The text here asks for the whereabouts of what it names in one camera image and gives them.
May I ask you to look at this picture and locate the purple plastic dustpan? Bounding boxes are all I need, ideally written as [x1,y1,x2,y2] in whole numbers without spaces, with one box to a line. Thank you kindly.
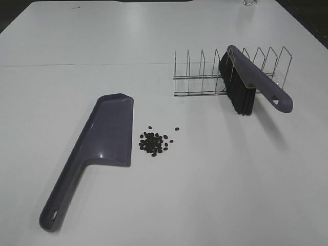
[39,93,134,232]

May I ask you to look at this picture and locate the pile of coffee beans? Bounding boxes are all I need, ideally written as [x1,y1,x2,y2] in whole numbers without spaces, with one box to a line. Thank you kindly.
[138,126,175,157]

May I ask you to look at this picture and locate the clear glass at table edge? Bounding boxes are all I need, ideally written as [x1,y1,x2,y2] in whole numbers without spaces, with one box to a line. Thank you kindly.
[242,0,257,6]

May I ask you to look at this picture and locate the chrome wire rack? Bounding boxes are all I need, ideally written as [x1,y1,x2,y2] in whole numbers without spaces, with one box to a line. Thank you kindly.
[173,46,293,97]

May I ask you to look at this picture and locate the purple brush black bristles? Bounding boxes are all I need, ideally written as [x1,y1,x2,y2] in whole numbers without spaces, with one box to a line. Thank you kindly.
[219,45,293,116]

